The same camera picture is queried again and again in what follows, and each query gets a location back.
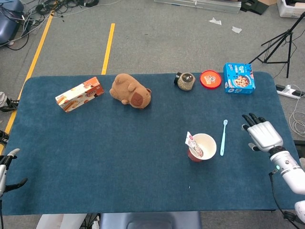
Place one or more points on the black tripod stand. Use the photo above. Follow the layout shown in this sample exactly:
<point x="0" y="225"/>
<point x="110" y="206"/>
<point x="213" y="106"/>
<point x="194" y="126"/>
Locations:
<point x="289" y="52"/>

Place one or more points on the brown capybara plush toy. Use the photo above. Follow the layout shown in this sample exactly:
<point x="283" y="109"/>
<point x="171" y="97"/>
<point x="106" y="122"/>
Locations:
<point x="128" y="90"/>

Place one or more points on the blue cookie box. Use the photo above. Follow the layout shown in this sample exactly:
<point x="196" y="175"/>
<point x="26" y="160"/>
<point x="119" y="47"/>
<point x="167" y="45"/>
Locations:
<point x="239" y="80"/>

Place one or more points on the person's shoe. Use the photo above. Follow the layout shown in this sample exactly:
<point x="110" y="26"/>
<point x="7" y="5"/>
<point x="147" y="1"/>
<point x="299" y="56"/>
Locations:
<point x="8" y="106"/>

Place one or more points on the white power strip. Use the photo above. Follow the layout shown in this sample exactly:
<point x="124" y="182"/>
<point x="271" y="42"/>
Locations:
<point x="284" y="90"/>

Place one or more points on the white robot base shell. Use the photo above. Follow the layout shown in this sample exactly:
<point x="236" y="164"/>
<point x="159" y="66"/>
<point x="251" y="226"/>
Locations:
<point x="59" y="221"/>

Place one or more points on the white printed toothpaste tube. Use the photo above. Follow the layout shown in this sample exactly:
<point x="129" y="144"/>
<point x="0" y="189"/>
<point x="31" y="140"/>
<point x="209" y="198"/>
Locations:
<point x="194" y="145"/>

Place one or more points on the red paper cup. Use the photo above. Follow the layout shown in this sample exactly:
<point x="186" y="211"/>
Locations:
<point x="209" y="145"/>

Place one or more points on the glass jar black lid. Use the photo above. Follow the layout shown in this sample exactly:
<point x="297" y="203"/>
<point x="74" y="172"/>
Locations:
<point x="186" y="82"/>

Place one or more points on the orange white biscuit box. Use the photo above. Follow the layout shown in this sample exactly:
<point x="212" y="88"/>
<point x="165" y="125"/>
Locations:
<point x="78" y="95"/>

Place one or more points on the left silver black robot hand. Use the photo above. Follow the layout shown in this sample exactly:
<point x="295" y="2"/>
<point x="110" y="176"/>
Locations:
<point x="3" y="176"/>

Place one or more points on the aluminium profile rail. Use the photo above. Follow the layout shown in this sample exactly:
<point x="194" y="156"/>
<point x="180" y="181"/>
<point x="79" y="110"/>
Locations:
<point x="197" y="5"/>

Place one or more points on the red round plastic lid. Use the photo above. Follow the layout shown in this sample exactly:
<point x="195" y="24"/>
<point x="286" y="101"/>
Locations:
<point x="210" y="79"/>

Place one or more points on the dark blue chair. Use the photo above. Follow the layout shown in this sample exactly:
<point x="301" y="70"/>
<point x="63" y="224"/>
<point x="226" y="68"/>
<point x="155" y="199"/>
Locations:
<point x="8" y="21"/>

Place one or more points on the white storage box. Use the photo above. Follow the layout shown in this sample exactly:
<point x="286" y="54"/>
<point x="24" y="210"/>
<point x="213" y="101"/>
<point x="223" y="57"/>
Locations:
<point x="289" y="8"/>

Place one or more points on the blue table mat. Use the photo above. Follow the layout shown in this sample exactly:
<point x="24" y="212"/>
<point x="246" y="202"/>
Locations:
<point x="119" y="155"/>

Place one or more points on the black metal stand base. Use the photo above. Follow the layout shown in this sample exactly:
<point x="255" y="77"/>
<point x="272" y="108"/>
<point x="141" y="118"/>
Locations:
<point x="253" y="6"/>

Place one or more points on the light blue toothbrush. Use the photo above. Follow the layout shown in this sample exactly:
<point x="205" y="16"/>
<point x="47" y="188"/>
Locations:
<point x="223" y="140"/>

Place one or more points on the white paper scrap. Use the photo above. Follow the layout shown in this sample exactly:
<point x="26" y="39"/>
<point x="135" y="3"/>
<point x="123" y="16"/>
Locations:
<point x="215" y="21"/>
<point x="236" y="29"/>

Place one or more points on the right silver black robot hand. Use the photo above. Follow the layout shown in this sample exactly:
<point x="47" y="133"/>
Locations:
<point x="264" y="136"/>

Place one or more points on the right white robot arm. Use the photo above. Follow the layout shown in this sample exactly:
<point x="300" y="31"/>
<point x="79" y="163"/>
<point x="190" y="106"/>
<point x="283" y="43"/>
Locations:
<point x="289" y="169"/>

